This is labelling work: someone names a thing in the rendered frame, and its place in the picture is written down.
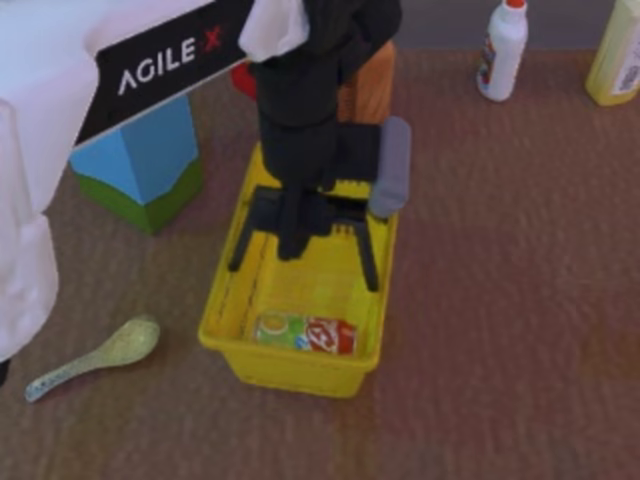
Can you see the green red soda can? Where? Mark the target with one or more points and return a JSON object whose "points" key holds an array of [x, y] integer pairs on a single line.
{"points": [[310, 334]]}

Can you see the white bottle with orange cap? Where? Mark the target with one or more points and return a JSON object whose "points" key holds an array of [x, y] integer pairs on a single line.
{"points": [[505, 55]]}

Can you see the yellow bottle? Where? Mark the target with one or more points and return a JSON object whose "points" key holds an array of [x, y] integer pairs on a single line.
{"points": [[615, 55]]}

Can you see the red object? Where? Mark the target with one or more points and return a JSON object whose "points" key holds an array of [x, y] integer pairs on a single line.
{"points": [[242, 80]]}

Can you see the speckled ceramic spoon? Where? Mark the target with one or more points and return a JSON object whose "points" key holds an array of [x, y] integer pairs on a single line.
{"points": [[125, 342]]}

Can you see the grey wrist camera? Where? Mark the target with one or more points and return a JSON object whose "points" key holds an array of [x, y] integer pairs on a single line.
{"points": [[392, 165]]}

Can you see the orange container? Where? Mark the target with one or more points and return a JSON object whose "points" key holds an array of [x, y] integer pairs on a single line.
{"points": [[375, 85]]}

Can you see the blue and green carton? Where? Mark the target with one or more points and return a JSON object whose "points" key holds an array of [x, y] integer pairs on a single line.
{"points": [[145, 160]]}

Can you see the yellow plastic basket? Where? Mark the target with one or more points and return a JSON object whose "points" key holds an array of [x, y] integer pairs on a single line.
{"points": [[295, 372]]}

